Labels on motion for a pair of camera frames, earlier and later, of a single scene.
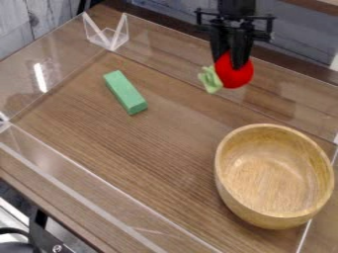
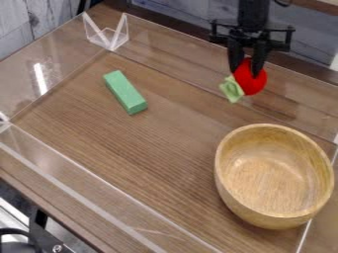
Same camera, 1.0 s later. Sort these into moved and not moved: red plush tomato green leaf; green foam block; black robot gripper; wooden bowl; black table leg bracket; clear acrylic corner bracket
Moved: black robot gripper; red plush tomato green leaf
Not moved: green foam block; black table leg bracket; clear acrylic corner bracket; wooden bowl
